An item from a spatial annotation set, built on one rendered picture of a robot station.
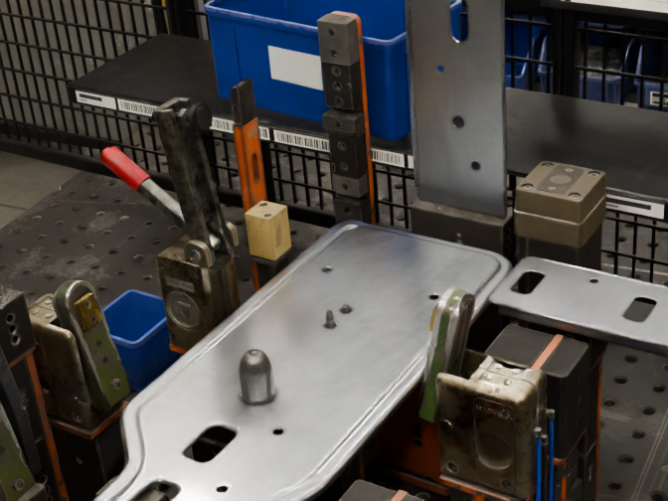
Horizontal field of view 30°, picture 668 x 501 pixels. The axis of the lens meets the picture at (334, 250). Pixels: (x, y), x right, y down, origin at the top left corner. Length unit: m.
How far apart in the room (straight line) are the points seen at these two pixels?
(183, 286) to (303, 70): 0.40
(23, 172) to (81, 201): 1.83
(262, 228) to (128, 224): 0.82
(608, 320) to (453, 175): 0.28
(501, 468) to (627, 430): 0.48
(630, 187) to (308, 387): 0.46
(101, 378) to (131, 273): 0.79
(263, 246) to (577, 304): 0.34
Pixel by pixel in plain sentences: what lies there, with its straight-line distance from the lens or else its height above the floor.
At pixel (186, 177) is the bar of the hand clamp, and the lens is 1.24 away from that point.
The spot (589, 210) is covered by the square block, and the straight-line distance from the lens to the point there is 1.36.
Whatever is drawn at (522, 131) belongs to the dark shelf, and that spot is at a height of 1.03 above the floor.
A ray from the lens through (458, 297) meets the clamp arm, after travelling 1.07.
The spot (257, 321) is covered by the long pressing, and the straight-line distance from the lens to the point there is 1.27.
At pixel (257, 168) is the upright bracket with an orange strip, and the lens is 1.35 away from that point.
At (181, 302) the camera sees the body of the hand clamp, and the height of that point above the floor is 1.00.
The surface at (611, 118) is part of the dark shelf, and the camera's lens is 1.58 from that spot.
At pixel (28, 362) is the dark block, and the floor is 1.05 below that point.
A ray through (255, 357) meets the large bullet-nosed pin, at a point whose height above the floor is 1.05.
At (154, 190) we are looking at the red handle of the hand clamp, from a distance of 1.31.
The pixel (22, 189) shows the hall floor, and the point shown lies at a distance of 3.95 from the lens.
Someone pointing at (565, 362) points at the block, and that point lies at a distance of 1.22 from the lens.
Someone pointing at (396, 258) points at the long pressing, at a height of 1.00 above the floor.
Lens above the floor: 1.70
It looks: 30 degrees down
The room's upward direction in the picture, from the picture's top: 5 degrees counter-clockwise
